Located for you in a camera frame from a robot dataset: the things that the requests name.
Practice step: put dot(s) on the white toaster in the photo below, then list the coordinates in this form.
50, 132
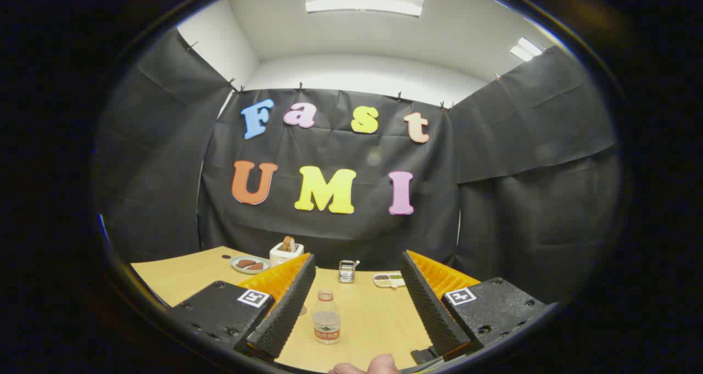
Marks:
285, 257

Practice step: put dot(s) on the white compartment tray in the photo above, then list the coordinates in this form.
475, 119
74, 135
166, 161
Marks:
387, 280

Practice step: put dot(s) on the clear plastic juice bottle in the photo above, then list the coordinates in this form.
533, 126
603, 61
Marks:
326, 322

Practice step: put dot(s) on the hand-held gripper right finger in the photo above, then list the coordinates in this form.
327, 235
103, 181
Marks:
431, 308

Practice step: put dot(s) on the dark brown bread piece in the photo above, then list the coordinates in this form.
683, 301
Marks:
245, 263
257, 266

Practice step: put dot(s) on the small ceiling light panel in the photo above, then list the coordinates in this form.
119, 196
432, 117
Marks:
526, 50

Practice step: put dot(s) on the pale green plate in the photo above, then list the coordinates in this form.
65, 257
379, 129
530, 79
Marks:
236, 268

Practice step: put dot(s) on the wooden table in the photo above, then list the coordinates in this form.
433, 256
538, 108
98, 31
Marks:
373, 319

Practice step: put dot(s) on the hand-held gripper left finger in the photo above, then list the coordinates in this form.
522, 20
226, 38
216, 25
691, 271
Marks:
285, 308

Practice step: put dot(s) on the brown toast slice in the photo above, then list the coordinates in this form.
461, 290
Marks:
289, 244

